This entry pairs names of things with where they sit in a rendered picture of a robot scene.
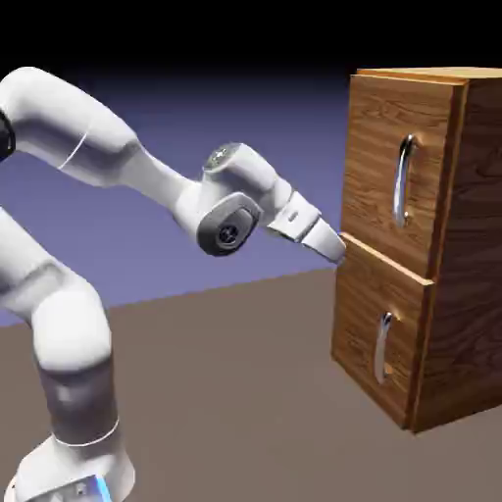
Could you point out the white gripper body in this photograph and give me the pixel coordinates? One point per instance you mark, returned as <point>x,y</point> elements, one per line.
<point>324,239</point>

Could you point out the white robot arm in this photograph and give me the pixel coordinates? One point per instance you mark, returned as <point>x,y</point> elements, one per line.
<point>78,137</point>

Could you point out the large wooden cabinet door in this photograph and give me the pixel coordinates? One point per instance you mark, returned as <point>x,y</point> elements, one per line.
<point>376,164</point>

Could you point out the small wooden cabinet door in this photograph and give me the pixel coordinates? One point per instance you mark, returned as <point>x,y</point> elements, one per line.
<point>361,325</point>

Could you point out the wooden cabinet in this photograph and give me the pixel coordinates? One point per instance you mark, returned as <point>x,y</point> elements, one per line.
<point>466,255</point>

